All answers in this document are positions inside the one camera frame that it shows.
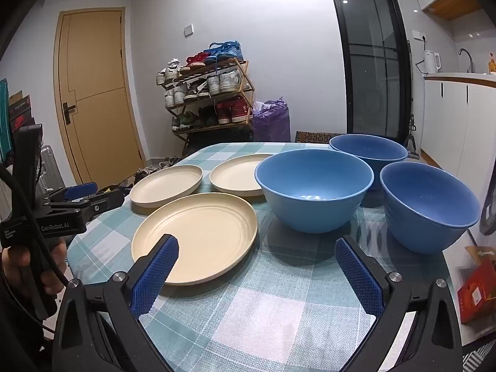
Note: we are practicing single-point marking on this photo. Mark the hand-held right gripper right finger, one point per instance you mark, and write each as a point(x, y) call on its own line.
point(358, 275)

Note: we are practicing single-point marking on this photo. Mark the wooden door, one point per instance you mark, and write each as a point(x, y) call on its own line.
point(97, 85)

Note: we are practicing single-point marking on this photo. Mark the black framed glass door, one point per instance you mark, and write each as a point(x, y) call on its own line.
point(372, 66)

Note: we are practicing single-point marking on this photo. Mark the black white striped rug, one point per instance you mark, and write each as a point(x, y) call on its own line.
point(480, 360)

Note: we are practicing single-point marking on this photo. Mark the white kitchen cabinet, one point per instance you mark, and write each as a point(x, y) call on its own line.
point(445, 124)

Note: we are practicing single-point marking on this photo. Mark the blue bowl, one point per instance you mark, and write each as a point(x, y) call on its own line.
point(426, 205)
point(310, 197)
point(368, 151)

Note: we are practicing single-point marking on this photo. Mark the purple plastic bag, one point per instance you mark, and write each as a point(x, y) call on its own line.
point(271, 124)

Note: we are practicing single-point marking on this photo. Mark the grey floor mop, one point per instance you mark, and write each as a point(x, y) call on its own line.
point(411, 143)

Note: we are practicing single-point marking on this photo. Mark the pile of dark shoes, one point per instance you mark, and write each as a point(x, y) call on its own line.
point(155, 164)

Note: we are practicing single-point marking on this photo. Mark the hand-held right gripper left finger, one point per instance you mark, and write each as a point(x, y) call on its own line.
point(155, 275)

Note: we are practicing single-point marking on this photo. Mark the person's left hand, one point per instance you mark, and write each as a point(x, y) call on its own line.
point(15, 261)

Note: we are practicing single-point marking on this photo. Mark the white wall switch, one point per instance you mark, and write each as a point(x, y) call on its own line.
point(188, 30)

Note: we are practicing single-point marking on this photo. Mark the beige plate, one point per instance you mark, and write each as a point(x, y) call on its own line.
point(166, 184)
point(236, 176)
point(201, 236)

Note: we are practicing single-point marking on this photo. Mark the white wall socket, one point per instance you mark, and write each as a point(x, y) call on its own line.
point(419, 37)

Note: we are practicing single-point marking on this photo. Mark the wooden shoe rack with shoes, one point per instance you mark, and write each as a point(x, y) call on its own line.
point(228, 81)

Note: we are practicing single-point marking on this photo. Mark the metal faucet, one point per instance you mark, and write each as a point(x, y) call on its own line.
point(469, 56)

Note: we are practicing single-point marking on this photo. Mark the patterned cardboard box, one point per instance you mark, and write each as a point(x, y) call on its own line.
point(310, 136)

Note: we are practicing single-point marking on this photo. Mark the stack of shoe boxes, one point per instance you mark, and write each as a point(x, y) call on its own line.
point(21, 112)

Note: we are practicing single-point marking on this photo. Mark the red cardboard box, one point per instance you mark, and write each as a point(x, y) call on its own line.
point(476, 294)

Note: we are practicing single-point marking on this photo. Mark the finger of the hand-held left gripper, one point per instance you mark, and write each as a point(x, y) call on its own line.
point(81, 190)
point(104, 200)

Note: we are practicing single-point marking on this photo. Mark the white electric kettle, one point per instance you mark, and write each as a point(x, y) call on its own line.
point(431, 62)

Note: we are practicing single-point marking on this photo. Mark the silver suitcase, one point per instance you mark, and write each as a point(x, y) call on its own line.
point(52, 174)

